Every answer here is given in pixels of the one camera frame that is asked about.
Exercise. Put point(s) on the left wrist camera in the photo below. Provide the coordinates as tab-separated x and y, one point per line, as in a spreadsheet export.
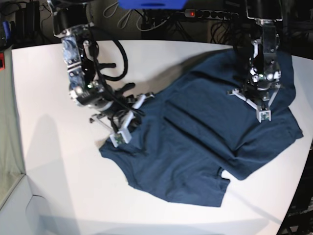
263	115

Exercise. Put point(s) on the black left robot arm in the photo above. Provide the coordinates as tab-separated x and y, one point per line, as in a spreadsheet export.
263	80

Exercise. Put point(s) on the black power strip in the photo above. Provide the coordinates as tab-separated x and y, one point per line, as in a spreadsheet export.
210	14

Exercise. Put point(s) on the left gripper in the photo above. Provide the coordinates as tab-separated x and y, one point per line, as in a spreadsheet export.
260	100

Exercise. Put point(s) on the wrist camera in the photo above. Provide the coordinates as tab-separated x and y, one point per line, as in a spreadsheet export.
263	115
121	137

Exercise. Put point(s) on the grey-green fabric curtain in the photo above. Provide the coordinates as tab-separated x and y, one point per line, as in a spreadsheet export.
12	167

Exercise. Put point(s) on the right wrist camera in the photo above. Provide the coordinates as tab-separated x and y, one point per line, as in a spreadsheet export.
121	137

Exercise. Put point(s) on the blue plastic bin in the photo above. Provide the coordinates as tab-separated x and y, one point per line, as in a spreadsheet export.
152	4

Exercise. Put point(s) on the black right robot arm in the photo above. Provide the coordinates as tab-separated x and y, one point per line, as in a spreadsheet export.
88	86

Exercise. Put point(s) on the blue cylinder object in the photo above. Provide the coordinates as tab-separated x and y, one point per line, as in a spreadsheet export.
7	30

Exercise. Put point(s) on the red box object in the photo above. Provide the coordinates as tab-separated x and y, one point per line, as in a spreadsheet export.
2	61

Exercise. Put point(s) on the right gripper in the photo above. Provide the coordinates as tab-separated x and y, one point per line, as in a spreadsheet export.
113	114

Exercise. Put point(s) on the dark blue t-shirt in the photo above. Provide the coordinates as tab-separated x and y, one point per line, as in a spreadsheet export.
193	131

